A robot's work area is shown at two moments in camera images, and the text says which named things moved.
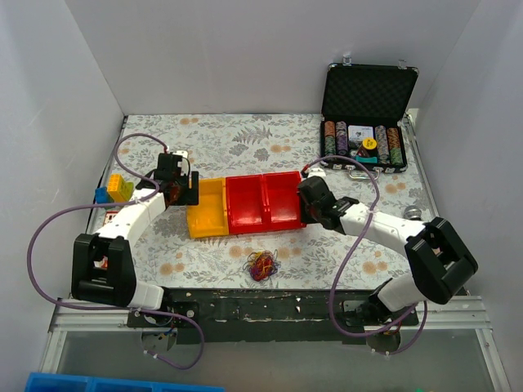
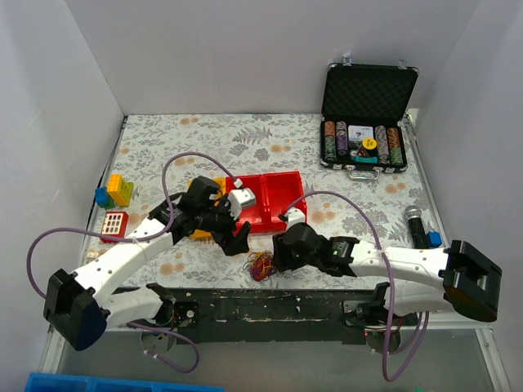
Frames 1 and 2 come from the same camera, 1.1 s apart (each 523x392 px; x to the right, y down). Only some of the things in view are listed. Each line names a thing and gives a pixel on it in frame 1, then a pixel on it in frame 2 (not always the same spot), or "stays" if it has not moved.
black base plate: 270,316 stays
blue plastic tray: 48,382 stays
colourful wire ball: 261,265 stays
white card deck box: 359,132 stays
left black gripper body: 193,188 to 223,230
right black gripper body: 306,200 to 283,256
